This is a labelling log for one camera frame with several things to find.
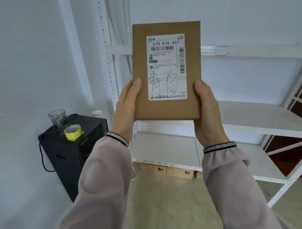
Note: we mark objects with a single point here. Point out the person's right hand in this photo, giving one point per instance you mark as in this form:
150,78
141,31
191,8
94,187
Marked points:
208,120

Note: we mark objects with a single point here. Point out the person's right thumb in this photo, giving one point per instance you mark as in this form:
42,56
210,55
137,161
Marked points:
200,90

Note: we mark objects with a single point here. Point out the person's left thumb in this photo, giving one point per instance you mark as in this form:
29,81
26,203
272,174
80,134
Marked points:
134,90

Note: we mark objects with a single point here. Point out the person's left hand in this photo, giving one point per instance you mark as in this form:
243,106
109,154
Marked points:
123,110

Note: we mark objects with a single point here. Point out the yellow tape roll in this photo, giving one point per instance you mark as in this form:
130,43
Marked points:
73,132

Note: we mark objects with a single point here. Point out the clear plastic cup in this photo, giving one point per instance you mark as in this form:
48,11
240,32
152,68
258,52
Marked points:
58,119

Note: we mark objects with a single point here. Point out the brown cardboard box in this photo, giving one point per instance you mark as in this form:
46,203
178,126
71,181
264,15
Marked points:
153,169
180,173

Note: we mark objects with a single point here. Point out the brown cardboard parcel with label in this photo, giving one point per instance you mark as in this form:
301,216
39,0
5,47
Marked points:
166,70

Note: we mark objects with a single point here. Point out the person's left forearm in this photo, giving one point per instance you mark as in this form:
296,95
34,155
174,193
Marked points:
101,181

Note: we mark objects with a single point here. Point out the person's right forearm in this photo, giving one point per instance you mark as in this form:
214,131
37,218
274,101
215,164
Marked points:
233,186

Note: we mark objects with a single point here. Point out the small white round lid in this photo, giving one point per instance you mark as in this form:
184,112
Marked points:
96,113

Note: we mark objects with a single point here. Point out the white metal shelving rack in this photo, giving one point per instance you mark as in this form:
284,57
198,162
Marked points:
247,113

